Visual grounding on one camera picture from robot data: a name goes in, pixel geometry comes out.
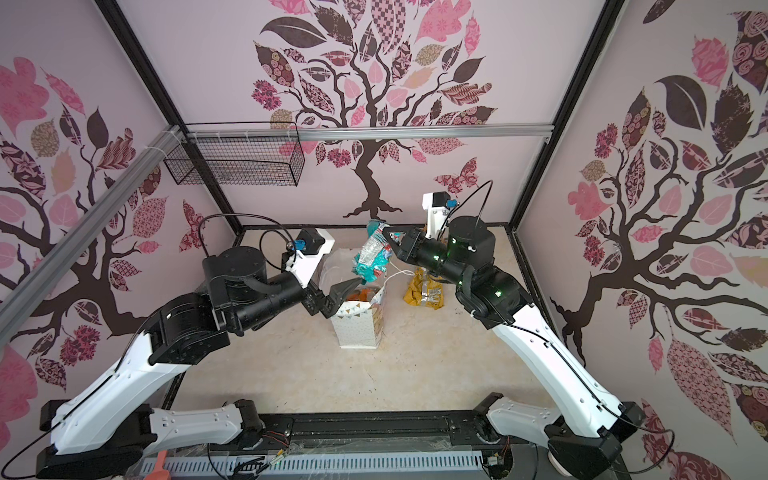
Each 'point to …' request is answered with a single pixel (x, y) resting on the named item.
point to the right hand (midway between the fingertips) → (387, 227)
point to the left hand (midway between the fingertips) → (342, 268)
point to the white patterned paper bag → (358, 322)
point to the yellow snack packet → (425, 289)
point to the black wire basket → (247, 161)
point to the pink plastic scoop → (159, 473)
